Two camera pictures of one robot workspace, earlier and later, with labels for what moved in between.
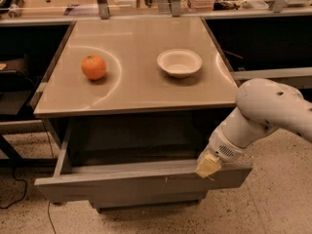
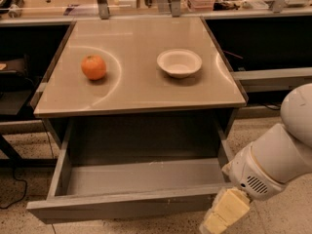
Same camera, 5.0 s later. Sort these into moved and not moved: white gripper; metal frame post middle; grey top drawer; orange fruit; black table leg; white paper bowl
Moved: grey top drawer; white gripper
Not moved: white paper bowl; metal frame post middle; black table leg; orange fruit
